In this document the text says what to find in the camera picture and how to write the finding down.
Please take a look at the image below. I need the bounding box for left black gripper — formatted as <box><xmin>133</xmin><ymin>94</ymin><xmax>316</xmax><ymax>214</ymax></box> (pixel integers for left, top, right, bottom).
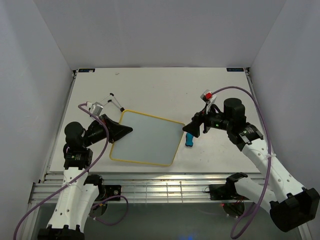
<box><xmin>82</xmin><ymin>113</ymin><xmax>133</xmax><ymax>147</ymax></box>

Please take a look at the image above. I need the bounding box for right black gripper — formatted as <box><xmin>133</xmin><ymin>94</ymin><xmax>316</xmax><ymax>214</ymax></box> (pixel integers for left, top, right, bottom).
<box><xmin>182</xmin><ymin>103</ymin><xmax>232</xmax><ymax>138</ymax></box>

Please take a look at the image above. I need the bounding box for blue whiteboard eraser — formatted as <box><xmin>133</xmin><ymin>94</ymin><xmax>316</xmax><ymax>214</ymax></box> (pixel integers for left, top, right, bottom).
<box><xmin>185</xmin><ymin>132</ymin><xmax>194</xmax><ymax>148</ymax></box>

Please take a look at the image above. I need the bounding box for yellow framed whiteboard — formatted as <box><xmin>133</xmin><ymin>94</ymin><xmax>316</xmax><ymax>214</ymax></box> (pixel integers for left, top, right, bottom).
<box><xmin>109</xmin><ymin>109</ymin><xmax>185</xmax><ymax>167</ymax></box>

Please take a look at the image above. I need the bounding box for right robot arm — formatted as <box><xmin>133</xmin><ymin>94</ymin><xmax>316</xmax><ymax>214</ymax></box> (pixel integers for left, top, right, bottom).
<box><xmin>182</xmin><ymin>97</ymin><xmax>320</xmax><ymax>232</ymax></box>

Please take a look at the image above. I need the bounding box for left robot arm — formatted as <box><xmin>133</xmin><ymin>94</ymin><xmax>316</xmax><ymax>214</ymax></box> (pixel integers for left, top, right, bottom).
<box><xmin>37</xmin><ymin>114</ymin><xmax>133</xmax><ymax>240</ymax></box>

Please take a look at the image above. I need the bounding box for left blue table label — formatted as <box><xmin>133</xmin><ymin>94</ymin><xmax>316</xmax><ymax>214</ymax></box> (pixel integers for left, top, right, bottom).
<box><xmin>78</xmin><ymin>68</ymin><xmax>96</xmax><ymax>73</ymax></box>

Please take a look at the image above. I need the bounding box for blue table label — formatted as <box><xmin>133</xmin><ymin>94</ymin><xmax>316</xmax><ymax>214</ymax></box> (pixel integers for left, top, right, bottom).
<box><xmin>226</xmin><ymin>67</ymin><xmax>245</xmax><ymax>72</ymax></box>
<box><xmin>78</xmin><ymin>68</ymin><xmax>96</xmax><ymax>73</ymax></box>

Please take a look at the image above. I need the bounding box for right blue table label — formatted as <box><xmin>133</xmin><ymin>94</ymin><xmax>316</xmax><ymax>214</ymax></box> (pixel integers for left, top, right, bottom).
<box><xmin>226</xmin><ymin>67</ymin><xmax>245</xmax><ymax>72</ymax></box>

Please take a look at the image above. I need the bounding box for black wire whiteboard stand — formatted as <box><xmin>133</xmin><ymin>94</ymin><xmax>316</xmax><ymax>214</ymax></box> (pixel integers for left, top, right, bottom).
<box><xmin>98</xmin><ymin>92</ymin><xmax>125</xmax><ymax>112</ymax></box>

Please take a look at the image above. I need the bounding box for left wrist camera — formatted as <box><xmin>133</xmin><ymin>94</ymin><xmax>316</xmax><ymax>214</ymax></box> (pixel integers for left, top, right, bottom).
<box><xmin>86</xmin><ymin>101</ymin><xmax>104</xmax><ymax>117</ymax></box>

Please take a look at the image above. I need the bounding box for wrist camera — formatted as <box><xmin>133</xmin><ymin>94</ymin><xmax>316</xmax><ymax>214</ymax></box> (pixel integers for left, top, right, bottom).
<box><xmin>200</xmin><ymin>89</ymin><xmax>217</xmax><ymax>114</ymax></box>
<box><xmin>86</xmin><ymin>101</ymin><xmax>104</xmax><ymax>117</ymax></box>

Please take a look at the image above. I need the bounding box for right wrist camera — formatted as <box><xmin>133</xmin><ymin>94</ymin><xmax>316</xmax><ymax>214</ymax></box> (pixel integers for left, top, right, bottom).
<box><xmin>200</xmin><ymin>89</ymin><xmax>217</xmax><ymax>114</ymax></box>

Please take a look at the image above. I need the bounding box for aluminium rail frame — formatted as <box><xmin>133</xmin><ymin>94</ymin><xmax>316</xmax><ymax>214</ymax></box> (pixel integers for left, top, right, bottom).
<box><xmin>19</xmin><ymin>67</ymin><xmax>313</xmax><ymax>240</ymax></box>

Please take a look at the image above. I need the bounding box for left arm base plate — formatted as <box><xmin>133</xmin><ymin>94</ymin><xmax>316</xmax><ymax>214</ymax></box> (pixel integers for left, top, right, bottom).
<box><xmin>98</xmin><ymin>185</ymin><xmax>122</xmax><ymax>201</ymax></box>

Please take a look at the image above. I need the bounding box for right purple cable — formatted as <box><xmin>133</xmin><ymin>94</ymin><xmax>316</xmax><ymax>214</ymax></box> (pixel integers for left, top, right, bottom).
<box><xmin>211</xmin><ymin>86</ymin><xmax>275</xmax><ymax>240</ymax></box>

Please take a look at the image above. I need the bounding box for purple cable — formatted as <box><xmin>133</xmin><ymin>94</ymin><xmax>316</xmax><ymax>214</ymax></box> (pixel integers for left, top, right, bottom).
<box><xmin>211</xmin><ymin>86</ymin><xmax>275</xmax><ymax>240</ymax></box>
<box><xmin>13</xmin><ymin>102</ymin><xmax>129</xmax><ymax>240</ymax></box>

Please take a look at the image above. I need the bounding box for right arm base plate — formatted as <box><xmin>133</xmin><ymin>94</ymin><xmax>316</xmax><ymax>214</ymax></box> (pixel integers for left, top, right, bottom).
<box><xmin>203</xmin><ymin>184</ymin><xmax>241</xmax><ymax>201</ymax></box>

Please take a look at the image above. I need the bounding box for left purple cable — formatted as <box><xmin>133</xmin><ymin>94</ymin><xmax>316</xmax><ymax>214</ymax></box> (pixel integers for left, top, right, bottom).
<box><xmin>13</xmin><ymin>102</ymin><xmax>129</xmax><ymax>240</ymax></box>

